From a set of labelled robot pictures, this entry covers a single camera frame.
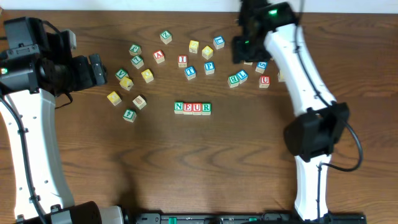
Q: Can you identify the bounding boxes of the green V block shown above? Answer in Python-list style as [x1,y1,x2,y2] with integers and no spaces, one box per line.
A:
[115,68,129,81]

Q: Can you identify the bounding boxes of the green N block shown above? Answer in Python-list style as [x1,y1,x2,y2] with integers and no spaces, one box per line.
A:
[174,101,183,114]

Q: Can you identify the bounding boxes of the green 4 block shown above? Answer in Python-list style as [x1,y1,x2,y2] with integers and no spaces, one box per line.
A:
[123,109,137,123]

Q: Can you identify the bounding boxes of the yellow K block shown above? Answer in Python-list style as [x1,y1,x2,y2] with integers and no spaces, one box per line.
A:
[277,72,285,82]

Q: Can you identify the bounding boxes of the red A block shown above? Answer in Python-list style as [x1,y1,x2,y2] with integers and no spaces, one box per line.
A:
[153,50,165,63]

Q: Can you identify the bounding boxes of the green B block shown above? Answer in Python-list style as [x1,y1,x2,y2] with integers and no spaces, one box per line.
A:
[228,75,239,88]

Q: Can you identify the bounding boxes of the blue T block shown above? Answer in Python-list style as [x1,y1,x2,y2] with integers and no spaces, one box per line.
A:
[184,66,197,80]

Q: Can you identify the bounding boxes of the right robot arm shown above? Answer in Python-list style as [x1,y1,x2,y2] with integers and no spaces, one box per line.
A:
[232,0,349,223]

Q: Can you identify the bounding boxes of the blue 5 block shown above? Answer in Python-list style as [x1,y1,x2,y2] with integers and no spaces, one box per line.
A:
[255,62,268,74]

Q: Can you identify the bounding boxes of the yellow block lower left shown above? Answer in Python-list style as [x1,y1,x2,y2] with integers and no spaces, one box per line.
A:
[107,91,122,106]

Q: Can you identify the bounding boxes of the red E block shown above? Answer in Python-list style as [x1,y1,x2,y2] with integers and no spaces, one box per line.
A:
[183,103,193,114]

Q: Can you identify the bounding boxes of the yellow block far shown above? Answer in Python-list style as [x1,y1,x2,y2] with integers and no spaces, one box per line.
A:
[188,40,199,54]

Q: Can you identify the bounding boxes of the green R block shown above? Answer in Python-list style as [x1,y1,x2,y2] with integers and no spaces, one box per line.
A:
[202,103,212,115]

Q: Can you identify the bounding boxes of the red U block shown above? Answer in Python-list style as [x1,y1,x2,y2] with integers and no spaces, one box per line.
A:
[259,76,271,88]

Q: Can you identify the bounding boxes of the plain wooden picture block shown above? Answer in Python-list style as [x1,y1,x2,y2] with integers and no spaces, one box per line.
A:
[132,95,147,110]

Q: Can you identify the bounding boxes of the red I block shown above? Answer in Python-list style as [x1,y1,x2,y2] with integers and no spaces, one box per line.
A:
[178,55,188,68]

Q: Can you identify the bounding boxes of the yellow G block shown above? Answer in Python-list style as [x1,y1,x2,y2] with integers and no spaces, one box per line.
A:
[202,45,214,60]

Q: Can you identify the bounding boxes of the green Z block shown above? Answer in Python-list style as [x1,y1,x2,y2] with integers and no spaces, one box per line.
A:
[160,30,172,45]

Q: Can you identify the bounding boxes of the yellow block middle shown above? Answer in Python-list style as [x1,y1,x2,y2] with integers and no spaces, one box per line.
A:
[141,68,154,83]

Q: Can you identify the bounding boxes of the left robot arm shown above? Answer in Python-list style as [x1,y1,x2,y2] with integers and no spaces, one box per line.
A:
[1,17,128,223]

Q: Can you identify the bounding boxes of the blue P block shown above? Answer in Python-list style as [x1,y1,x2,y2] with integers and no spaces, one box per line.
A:
[204,62,215,75]

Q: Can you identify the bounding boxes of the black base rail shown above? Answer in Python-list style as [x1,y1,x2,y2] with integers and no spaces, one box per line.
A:
[135,213,367,224]

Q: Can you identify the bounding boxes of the red U block moved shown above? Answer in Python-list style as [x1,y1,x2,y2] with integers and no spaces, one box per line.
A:
[192,103,203,115]

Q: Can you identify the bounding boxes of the yellow block beside V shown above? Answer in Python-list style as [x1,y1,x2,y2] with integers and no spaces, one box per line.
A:
[119,77,134,91]

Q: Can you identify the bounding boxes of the blue L block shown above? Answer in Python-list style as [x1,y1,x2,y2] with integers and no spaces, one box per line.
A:
[213,35,225,50]

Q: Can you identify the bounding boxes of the blue I block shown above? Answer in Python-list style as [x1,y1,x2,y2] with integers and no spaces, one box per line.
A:
[236,70,248,84]

